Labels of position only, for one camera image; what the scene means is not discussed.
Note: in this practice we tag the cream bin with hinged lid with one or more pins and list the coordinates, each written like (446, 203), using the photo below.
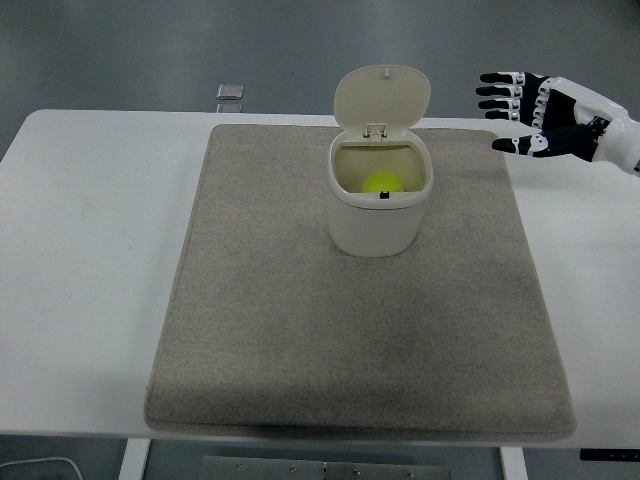
(375, 227)

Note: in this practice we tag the small metal floor plate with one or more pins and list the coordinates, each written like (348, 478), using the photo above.
(229, 107)
(230, 91)

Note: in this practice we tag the black table control panel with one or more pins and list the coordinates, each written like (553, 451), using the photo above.
(610, 454)

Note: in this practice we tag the white table leg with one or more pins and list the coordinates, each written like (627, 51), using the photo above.
(135, 460)
(512, 465)

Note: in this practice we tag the grey metal plate with screws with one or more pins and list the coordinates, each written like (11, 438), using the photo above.
(280, 470)

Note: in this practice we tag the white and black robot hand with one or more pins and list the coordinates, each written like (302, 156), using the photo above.
(612, 135)

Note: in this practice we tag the yellow-green tennis ball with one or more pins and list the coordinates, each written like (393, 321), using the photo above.
(382, 182)

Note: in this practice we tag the beige felt mat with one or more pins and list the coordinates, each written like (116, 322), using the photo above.
(310, 325)

